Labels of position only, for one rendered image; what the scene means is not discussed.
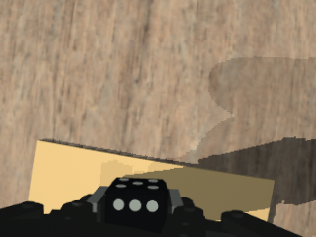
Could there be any tan flat mat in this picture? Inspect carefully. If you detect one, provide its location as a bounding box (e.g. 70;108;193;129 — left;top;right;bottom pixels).
28;140;275;221

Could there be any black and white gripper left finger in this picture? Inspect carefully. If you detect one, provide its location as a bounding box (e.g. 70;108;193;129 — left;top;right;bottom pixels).
0;186;108;223

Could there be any black die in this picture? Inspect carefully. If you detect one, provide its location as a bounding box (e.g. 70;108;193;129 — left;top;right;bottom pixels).
104;177;169;234

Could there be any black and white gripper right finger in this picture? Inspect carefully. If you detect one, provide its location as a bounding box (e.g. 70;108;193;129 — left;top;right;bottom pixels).
161;189;303;237

